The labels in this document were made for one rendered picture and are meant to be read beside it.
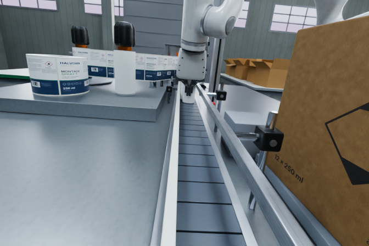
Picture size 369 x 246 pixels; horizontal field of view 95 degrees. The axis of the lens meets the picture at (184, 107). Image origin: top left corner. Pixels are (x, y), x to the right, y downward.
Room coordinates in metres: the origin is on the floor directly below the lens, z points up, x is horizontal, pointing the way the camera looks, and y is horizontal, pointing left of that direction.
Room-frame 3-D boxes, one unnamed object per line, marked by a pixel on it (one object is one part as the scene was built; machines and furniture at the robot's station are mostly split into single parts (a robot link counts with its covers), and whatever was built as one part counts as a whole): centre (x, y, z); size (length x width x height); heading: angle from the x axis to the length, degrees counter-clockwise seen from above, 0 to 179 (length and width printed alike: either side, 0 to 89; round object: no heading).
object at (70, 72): (0.71, 0.53, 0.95); 0.20 x 0.20 x 0.14
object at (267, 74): (2.43, -1.16, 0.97); 0.51 x 0.42 x 0.37; 98
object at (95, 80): (1.00, 0.61, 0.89); 0.31 x 0.31 x 0.01
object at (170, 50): (1.27, 0.11, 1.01); 0.14 x 0.13 x 0.26; 2
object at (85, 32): (1.00, 0.61, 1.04); 0.09 x 0.09 x 0.29
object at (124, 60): (0.76, 0.27, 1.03); 0.09 x 0.09 x 0.30
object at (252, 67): (2.82, -1.18, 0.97); 0.53 x 0.45 x 0.37; 95
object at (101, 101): (0.95, 0.45, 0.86); 0.80 x 0.67 x 0.05; 2
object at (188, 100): (0.69, -0.01, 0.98); 0.05 x 0.05 x 0.20
